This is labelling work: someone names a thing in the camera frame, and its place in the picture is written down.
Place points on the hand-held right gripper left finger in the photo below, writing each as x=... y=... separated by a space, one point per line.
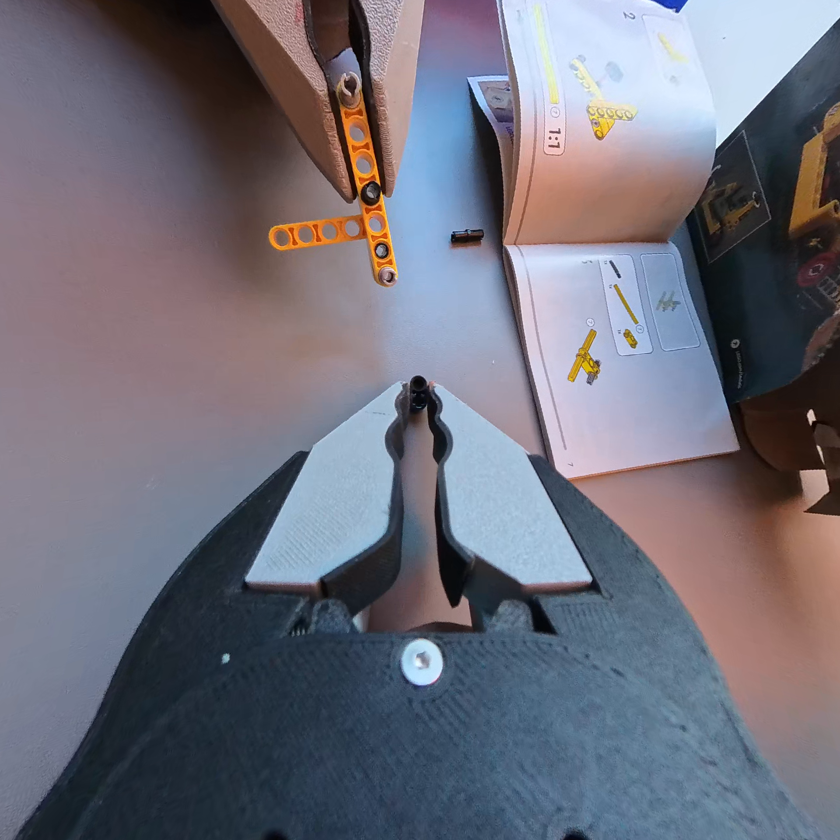
x=328 y=505

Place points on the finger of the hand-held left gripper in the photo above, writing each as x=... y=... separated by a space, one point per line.
x=397 y=79
x=289 y=72

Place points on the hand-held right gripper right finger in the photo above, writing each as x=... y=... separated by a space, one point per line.
x=505 y=512

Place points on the black lego pin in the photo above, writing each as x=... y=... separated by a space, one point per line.
x=467 y=235
x=418 y=394

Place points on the yellow lego beam assembly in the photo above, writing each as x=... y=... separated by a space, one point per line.
x=377 y=226

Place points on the lego instruction booklet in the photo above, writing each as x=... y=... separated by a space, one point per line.
x=623 y=184

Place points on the black lego set box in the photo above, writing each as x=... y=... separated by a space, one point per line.
x=774 y=216

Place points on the small printed leaflet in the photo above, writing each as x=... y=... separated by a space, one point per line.
x=492 y=98

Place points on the printed instruction sheet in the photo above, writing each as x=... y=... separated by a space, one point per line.
x=768 y=59

